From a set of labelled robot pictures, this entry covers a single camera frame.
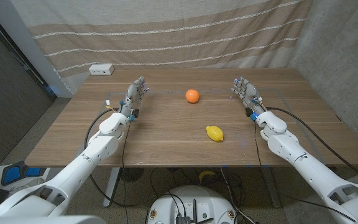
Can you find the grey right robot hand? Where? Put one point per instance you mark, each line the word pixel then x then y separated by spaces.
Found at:
pixel 250 93

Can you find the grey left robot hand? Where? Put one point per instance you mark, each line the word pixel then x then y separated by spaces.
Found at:
pixel 133 96

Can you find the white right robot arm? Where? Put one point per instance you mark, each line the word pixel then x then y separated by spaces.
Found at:
pixel 287 146

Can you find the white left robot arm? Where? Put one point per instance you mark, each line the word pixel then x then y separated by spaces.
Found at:
pixel 104 146

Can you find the yellow lemon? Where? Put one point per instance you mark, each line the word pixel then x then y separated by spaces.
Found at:
pixel 214 133

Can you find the white power strip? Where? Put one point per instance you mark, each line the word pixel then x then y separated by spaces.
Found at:
pixel 101 69

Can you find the orange fruit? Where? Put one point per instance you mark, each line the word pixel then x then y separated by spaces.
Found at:
pixel 192 96

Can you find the beige striped cloth backdrop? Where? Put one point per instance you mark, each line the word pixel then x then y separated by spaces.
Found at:
pixel 166 37

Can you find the round black floor fan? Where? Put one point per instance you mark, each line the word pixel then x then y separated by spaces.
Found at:
pixel 130 174

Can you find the yellow banana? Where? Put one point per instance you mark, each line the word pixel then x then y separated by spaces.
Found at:
pixel 206 175

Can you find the white table leg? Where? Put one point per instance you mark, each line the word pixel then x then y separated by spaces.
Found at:
pixel 112 186

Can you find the grey table leg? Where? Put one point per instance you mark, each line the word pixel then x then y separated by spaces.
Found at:
pixel 271 186

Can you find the white robot torso base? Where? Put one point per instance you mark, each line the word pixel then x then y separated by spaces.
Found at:
pixel 194 199

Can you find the dark door panel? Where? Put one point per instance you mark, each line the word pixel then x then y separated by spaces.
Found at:
pixel 8 102

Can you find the white and blue floor device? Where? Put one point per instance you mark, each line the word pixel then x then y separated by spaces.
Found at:
pixel 12 174

